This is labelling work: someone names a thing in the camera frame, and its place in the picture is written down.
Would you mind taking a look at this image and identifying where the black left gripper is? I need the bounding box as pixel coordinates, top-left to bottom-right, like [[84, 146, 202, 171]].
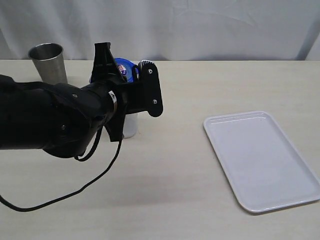
[[94, 42, 164, 142]]

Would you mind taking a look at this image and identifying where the blue container lid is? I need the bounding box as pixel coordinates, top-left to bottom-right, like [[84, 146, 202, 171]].
[[89, 55, 136, 84]]

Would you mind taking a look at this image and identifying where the stainless steel cup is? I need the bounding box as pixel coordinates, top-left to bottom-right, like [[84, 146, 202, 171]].
[[28, 42, 68, 85]]

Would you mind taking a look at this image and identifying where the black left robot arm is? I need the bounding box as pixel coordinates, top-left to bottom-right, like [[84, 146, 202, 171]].
[[0, 42, 163, 161]]

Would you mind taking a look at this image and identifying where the clear plastic tall container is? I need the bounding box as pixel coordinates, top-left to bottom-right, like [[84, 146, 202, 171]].
[[123, 113, 138, 139]]

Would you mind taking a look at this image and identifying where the white backdrop curtain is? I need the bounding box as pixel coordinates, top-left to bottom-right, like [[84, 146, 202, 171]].
[[0, 0, 320, 61]]

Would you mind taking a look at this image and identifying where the white rectangular tray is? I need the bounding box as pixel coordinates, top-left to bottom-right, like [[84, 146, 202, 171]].
[[203, 110, 320, 214]]

